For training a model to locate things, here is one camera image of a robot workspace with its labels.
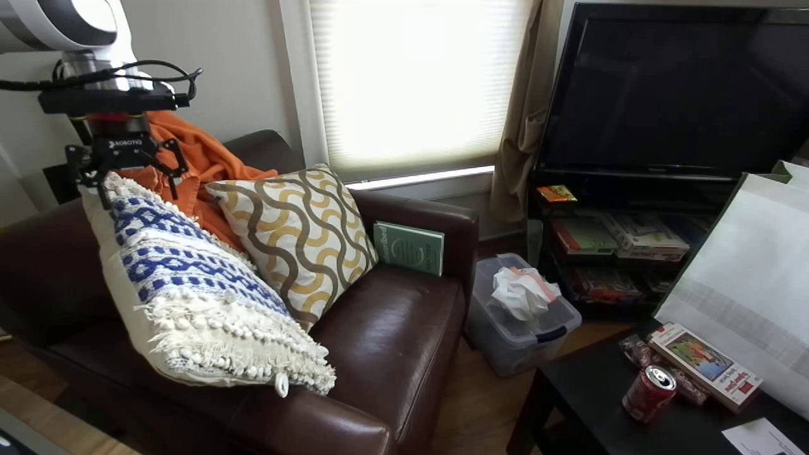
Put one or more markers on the gold grey wavy pillow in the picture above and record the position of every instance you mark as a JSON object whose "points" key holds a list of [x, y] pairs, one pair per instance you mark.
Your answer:
{"points": [[293, 241]]}

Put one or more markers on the pale shelf game box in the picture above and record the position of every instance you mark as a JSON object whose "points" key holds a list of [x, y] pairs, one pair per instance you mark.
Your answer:
{"points": [[650, 238]]}

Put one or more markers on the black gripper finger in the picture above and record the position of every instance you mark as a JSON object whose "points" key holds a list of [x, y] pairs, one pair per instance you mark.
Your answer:
{"points": [[165, 157], [88, 174]]}

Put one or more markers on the green book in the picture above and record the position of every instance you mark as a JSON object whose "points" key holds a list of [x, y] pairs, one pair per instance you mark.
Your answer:
{"points": [[408, 248]]}

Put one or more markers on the small orange box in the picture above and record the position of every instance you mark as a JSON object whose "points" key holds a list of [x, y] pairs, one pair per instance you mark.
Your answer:
{"points": [[557, 193]]}

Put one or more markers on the blue white woven pillow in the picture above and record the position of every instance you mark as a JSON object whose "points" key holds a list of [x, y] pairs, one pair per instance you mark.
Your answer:
{"points": [[193, 287]]}

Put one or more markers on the white window frame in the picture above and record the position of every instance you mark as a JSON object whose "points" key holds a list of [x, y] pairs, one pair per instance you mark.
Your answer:
{"points": [[420, 177]]}

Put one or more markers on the black television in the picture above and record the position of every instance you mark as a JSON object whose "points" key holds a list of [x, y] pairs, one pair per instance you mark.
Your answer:
{"points": [[674, 91]]}

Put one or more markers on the white paper card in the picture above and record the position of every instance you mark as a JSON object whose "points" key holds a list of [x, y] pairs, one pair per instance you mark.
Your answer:
{"points": [[760, 440]]}

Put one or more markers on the clear plastic storage bin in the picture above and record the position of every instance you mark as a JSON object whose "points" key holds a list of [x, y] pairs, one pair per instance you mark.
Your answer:
{"points": [[514, 343]]}

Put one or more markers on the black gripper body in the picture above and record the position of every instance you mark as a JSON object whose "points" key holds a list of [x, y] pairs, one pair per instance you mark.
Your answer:
{"points": [[121, 133]]}

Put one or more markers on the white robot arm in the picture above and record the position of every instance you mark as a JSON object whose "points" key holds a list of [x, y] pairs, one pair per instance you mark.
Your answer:
{"points": [[58, 27]]}

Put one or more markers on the dark shelf game boxes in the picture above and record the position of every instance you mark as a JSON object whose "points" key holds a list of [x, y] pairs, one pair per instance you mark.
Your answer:
{"points": [[607, 284]]}

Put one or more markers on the red green game box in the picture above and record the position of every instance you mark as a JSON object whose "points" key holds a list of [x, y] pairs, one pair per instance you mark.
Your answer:
{"points": [[583, 238]]}

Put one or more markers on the brown leather sofa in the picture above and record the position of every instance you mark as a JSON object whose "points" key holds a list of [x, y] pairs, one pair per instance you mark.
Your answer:
{"points": [[394, 338]]}

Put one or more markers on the black coffee table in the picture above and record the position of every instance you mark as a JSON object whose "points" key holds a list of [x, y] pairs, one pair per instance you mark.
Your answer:
{"points": [[589, 414]]}

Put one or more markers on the red white game box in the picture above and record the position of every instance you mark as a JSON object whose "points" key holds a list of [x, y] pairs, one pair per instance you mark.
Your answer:
{"points": [[708, 364]]}

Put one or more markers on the crumpled white tissue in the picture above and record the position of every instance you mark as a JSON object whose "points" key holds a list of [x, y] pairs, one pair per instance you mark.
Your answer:
{"points": [[521, 295]]}

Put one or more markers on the orange blanket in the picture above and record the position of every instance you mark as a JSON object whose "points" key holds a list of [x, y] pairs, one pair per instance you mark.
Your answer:
{"points": [[206, 166]]}

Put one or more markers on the red soda can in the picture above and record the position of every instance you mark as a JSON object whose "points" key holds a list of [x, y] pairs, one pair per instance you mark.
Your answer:
{"points": [[648, 395]]}

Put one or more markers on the beige curtain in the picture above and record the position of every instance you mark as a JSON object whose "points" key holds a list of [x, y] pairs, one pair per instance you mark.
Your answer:
{"points": [[521, 143]]}

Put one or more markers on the black TV stand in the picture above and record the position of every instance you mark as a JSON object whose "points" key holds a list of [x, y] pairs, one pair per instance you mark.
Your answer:
{"points": [[589, 191]]}

